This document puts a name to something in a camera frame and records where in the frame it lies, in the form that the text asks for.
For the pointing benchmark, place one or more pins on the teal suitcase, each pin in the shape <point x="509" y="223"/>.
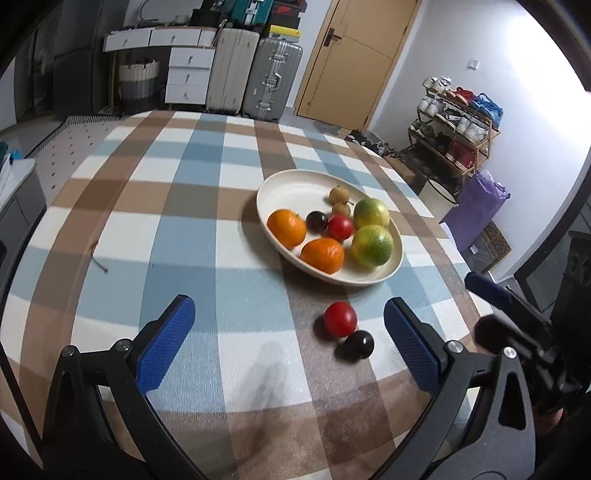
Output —
<point x="251" y="14"/>

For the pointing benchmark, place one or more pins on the person's right forearm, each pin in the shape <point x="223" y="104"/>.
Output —
<point x="577" y="443"/>

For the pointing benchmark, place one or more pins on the red tomato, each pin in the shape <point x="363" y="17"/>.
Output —
<point x="340" y="320"/>
<point x="340" y="227"/>

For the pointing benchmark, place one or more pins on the yellow black box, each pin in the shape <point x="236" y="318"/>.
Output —
<point x="284" y="32"/>

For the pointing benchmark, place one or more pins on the cream oval plate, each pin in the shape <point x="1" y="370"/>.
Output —
<point x="286" y="194"/>

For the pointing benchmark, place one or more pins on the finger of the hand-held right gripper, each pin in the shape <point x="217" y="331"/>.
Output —
<point x="494" y="290"/>
<point x="501" y="334"/>

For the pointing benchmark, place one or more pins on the green yellow citrus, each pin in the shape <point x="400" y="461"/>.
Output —
<point x="371" y="213"/>
<point x="372" y="246"/>

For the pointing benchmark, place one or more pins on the white desk with drawers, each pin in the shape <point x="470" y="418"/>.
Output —
<point x="138" y="38"/>

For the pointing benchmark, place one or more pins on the white bucket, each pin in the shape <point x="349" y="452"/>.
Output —
<point x="438" y="194"/>

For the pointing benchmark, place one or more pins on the silver suitcase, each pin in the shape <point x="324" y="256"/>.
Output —
<point x="272" y="78"/>

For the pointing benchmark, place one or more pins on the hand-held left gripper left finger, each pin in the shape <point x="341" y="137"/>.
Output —
<point x="168" y="341"/>

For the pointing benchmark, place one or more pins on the checked tablecloth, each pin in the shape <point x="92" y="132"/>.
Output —
<point x="138" y="240"/>

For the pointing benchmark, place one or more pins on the beige suitcase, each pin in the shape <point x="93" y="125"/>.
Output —
<point x="231" y="71"/>

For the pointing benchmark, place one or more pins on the orange mandarin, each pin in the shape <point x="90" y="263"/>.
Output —
<point x="323" y="254"/>
<point x="287" y="227"/>

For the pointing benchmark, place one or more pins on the grey low cabinet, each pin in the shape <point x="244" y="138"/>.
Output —
<point x="21" y="207"/>

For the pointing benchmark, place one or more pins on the purple bag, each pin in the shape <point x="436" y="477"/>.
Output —
<point x="475" y="207"/>

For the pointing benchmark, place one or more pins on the wooden shoe rack with shoes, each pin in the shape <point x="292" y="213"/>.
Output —
<point x="455" y="134"/>

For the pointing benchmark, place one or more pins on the dotted rug with striped edge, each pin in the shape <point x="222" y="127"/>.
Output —
<point x="69" y="143"/>

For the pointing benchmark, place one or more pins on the dark shoes pile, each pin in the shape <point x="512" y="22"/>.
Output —
<point x="371" y="144"/>

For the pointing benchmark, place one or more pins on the wooden door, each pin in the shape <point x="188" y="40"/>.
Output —
<point x="355" y="64"/>

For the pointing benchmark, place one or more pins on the brown longan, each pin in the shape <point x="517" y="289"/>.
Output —
<point x="341" y="209"/>
<point x="338" y="194"/>

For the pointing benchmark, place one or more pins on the dark cabinet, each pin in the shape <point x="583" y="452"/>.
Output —
<point x="64" y="74"/>

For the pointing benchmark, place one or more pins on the dark purple plum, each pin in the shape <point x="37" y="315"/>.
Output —
<point x="359" y="344"/>
<point x="317" y="221"/>

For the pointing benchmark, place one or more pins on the woven laundry basket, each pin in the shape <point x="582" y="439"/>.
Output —
<point x="138" y="78"/>

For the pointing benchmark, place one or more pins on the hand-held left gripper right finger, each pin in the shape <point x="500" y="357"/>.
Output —
<point x="411" y="346"/>

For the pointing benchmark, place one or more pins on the person's right hand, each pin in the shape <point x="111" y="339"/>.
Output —
<point x="550" y="421"/>

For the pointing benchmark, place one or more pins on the white drawer cabinet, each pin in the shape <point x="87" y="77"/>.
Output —
<point x="190" y="76"/>

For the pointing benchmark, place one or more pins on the brown doormat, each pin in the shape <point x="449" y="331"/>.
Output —
<point x="491" y="247"/>

